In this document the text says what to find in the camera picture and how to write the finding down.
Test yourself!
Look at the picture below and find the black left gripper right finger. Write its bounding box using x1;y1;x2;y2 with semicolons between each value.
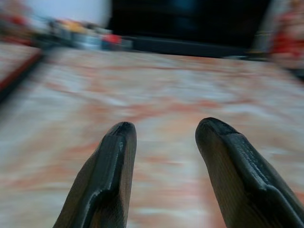
195;117;304;228

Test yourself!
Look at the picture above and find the black television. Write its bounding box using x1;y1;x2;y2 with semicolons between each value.
108;0;274;57

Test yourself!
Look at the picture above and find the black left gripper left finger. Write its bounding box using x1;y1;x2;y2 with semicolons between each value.
53;121;138;228

